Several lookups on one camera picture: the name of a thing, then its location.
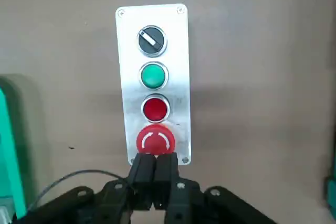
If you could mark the black selector switch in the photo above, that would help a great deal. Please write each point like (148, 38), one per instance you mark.
(151, 41)

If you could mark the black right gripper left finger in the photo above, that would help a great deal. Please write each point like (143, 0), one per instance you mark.
(143, 171)

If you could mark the red push button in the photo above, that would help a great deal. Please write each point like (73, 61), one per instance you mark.
(155, 108)

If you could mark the green push button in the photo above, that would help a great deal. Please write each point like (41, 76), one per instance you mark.
(153, 75)

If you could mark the green plastic tray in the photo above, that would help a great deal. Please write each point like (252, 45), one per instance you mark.
(10, 142)

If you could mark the green plastic tool case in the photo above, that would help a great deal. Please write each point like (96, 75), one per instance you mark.
(331, 192)

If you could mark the red emergency stop button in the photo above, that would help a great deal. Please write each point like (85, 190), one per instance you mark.
(155, 140)

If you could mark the white button box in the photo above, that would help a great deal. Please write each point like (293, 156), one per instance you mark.
(178, 77)

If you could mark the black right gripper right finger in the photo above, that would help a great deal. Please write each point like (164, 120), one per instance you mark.
(166, 169)

